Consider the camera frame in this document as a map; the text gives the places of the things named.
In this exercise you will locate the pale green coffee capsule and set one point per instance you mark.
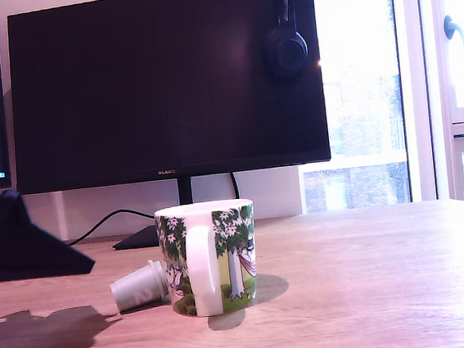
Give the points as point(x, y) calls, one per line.
point(138, 290)

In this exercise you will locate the large black Huawei monitor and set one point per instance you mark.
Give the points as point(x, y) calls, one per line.
point(125, 89)

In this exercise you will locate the white window frame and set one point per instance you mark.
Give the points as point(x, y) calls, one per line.
point(418, 82)

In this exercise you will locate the white mug with tree print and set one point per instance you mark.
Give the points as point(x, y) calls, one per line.
point(202, 267)

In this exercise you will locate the black headphones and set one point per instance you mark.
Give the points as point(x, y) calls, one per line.
point(286, 53)

